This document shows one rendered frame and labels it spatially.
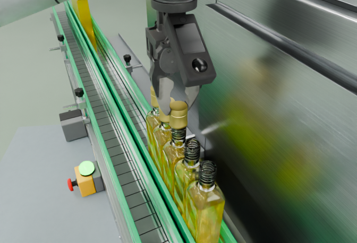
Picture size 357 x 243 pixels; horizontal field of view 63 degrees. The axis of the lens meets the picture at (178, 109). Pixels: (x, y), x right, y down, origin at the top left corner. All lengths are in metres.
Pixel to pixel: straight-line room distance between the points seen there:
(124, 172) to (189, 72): 0.50
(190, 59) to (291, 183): 0.27
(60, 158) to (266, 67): 0.82
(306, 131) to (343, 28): 0.15
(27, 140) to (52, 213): 0.37
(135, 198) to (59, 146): 0.48
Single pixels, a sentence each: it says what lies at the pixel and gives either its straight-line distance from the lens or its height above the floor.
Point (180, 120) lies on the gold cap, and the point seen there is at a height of 1.17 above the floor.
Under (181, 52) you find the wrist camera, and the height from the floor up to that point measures 1.33.
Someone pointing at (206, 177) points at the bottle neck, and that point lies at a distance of 0.49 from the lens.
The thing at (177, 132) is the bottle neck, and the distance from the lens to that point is 0.56.
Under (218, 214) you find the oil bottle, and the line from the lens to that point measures 0.57.
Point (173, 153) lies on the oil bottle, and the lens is 0.59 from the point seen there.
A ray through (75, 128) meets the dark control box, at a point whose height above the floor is 0.81.
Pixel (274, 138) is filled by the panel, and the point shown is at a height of 1.17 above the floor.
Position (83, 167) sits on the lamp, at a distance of 0.92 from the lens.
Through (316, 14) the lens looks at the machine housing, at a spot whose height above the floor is 1.38.
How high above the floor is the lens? 1.51
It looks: 37 degrees down
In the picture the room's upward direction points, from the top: straight up
